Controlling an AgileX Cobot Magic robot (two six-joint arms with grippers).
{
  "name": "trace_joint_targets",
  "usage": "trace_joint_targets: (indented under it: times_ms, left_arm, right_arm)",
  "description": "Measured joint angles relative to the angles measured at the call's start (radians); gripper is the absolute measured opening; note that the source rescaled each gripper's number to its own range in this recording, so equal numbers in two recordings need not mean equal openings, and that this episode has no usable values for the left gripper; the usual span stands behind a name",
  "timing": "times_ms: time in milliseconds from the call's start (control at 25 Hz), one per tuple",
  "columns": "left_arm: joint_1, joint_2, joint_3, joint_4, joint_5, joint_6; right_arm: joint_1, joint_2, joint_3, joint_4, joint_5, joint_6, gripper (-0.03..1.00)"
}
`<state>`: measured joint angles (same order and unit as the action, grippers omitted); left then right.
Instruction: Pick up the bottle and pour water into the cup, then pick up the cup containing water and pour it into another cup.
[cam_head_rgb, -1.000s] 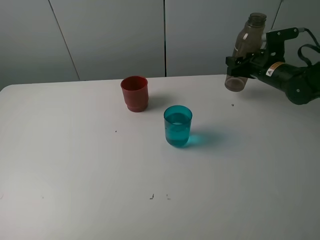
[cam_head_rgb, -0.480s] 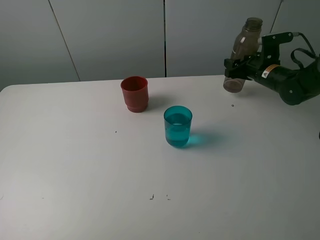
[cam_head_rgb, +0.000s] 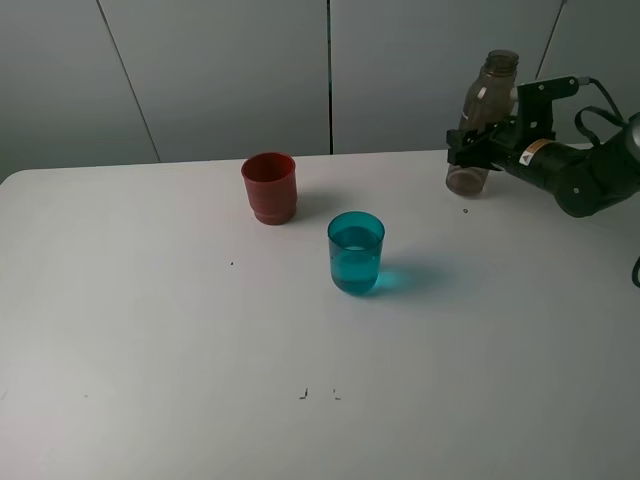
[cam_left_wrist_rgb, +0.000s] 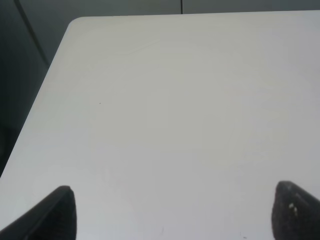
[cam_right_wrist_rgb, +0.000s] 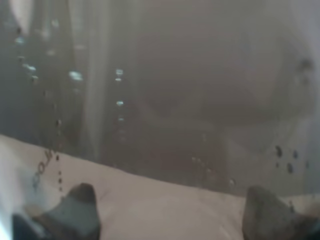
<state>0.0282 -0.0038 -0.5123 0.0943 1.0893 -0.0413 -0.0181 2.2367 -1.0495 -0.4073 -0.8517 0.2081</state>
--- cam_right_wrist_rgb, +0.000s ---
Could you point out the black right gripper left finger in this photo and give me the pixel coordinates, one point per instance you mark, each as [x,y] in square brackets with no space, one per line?
[75,217]

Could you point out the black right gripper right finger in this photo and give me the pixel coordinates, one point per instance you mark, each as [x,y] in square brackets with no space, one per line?
[266,217]

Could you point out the smoky grey water bottle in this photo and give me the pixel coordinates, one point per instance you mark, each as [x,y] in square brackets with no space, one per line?
[170,109]

